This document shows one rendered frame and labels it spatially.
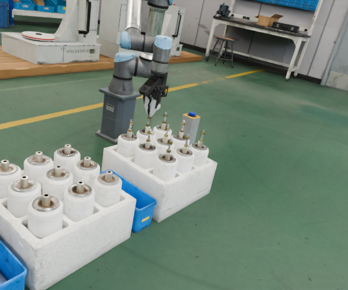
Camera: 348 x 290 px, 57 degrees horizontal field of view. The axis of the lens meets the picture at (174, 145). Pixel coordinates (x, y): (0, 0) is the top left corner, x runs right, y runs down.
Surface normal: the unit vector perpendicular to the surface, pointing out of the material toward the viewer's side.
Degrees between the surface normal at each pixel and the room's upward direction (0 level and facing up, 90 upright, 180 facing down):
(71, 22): 90
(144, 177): 90
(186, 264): 0
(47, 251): 90
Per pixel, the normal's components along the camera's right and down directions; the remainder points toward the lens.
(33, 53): -0.52, 0.26
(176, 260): 0.18, -0.90
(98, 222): 0.77, 0.39
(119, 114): 0.22, 0.44
